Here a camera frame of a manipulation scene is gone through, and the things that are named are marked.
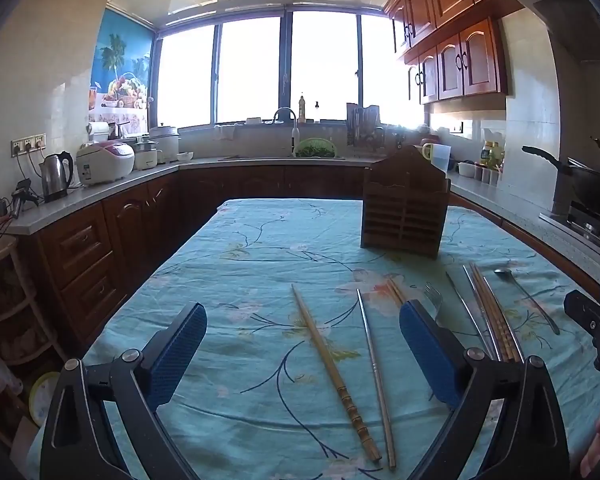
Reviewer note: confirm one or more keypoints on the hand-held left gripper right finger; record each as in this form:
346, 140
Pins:
430, 355

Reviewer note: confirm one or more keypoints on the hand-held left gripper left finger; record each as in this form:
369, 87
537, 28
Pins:
180, 355

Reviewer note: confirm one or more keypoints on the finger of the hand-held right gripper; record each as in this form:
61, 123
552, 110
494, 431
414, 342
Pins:
582, 310

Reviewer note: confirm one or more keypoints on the wooden chopstick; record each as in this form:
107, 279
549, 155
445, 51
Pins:
396, 292
489, 305
496, 310

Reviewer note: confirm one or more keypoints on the bamboo chopstick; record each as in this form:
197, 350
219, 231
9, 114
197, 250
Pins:
326, 355

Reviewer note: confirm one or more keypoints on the wooden utensil holder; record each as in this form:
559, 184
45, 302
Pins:
405, 210

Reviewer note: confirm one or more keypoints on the metal fork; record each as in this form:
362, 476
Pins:
434, 297

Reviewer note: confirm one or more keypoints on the gas stove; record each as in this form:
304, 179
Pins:
590, 230

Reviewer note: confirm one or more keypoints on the metal spoon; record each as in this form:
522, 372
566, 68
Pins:
503, 273

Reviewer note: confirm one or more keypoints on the black wok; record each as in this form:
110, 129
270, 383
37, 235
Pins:
587, 185

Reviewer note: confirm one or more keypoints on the turquoise floral tablecloth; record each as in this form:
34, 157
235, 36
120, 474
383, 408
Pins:
260, 270

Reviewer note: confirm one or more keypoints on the dark wooden base cabinets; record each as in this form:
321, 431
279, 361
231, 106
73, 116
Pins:
110, 240

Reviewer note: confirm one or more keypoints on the round yellow rimmed lid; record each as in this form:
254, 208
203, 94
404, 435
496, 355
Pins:
42, 400

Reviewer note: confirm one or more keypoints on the row of spice jars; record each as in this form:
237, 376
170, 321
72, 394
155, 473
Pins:
487, 174

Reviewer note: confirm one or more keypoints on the corner storage shelf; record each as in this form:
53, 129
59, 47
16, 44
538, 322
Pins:
10, 300

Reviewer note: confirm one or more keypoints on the yellow cooking oil bottle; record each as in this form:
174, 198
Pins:
490, 154

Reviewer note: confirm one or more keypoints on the grey kitchen countertop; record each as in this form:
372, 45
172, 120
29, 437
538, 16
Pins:
60, 207

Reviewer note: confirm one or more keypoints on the small white bowl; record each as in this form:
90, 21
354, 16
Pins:
185, 156

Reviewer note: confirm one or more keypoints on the small white electric steamer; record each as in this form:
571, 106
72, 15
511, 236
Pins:
146, 154

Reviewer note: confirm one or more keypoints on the white and pink rice cooker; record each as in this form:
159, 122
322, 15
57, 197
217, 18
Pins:
105, 162

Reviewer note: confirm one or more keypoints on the large white cooker pot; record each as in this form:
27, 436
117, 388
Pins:
166, 142

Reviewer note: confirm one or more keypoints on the red bowl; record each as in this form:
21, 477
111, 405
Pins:
429, 140

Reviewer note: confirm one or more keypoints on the steel electric kettle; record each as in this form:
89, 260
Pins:
55, 177

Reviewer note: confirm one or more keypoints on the black hair dryer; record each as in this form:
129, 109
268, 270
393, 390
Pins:
24, 197

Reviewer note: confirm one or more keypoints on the white rag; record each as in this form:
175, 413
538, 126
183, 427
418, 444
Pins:
226, 131

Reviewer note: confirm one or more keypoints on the green colander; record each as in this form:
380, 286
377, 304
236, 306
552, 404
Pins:
315, 149

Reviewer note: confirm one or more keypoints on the paper towel roll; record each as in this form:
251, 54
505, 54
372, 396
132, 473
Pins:
100, 131

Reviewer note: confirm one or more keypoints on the dish rack with cutting boards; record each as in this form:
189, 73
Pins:
364, 125

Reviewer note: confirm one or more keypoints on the small white box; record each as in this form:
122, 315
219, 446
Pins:
253, 120

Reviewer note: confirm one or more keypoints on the chrome kitchen faucet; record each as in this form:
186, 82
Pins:
286, 115

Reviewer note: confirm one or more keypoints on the steel range hood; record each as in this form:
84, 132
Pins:
565, 5

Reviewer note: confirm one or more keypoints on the large kitchen window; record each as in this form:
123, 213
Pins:
260, 70

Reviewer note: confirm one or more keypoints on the white wall socket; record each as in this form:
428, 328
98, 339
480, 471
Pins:
40, 140
17, 148
29, 143

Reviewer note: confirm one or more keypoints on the wooden wall cabinets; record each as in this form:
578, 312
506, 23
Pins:
455, 45

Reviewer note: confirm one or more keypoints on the fruit and palm wall poster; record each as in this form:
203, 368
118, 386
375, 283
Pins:
122, 60

